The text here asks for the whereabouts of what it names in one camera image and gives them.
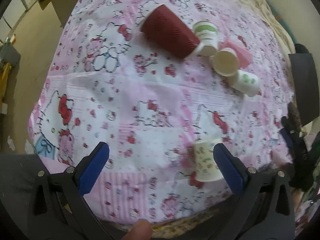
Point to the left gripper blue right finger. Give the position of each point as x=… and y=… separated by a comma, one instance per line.
x=231, y=168

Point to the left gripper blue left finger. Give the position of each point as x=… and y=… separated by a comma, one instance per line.
x=91, y=166

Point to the cartoon print paper cup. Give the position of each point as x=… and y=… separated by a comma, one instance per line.
x=206, y=167

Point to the white cup green leaf print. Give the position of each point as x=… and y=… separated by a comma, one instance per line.
x=245, y=82

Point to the white patterned paper cup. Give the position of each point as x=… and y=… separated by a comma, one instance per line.
x=225, y=62

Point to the white cup green band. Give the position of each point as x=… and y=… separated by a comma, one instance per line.
x=207, y=33

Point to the dark red ribbed paper cup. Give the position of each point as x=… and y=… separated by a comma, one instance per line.
x=168, y=31

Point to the left hand thumb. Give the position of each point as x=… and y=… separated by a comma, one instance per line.
x=141, y=230

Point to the grey fuzzy object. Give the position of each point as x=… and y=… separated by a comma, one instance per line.
x=294, y=116

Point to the pink Hello Kitty blanket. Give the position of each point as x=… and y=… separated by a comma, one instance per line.
x=108, y=83

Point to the black flat board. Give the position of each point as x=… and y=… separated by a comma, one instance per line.
x=306, y=86

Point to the white cabinet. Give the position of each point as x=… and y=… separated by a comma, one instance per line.
x=14, y=12

